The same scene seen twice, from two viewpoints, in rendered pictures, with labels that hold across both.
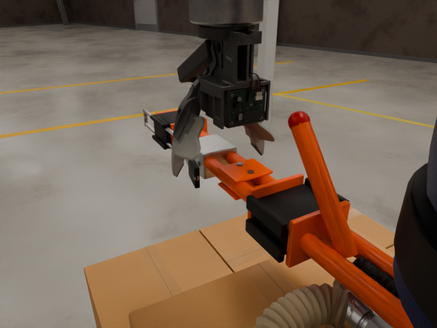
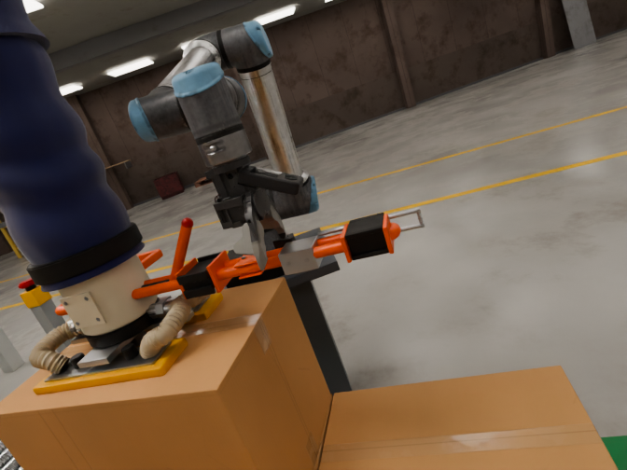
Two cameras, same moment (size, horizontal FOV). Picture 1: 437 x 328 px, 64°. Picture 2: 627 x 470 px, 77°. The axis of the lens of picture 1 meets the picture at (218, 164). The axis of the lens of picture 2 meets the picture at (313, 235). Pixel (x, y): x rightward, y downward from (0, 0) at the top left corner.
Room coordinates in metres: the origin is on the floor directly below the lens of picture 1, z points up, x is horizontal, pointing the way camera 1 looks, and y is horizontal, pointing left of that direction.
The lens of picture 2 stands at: (1.09, -0.45, 1.33)
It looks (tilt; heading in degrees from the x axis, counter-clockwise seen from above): 18 degrees down; 137
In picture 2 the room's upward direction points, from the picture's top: 20 degrees counter-clockwise
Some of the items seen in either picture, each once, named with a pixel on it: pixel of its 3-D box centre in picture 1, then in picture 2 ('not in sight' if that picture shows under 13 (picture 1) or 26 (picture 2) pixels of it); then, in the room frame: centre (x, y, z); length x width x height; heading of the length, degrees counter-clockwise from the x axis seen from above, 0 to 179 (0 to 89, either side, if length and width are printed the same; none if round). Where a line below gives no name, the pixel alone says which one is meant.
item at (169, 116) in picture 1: (181, 127); (368, 238); (0.66, 0.07, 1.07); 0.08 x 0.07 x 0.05; 29
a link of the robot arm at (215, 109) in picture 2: not in sight; (207, 103); (0.46, -0.01, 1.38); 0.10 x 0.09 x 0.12; 129
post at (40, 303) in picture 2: not in sight; (90, 382); (-0.91, -0.21, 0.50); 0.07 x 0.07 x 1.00; 29
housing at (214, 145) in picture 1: (210, 155); (301, 255); (0.53, 0.01, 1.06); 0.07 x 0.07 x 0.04; 29
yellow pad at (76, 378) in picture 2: not in sight; (106, 361); (0.17, -0.30, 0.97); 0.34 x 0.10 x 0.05; 29
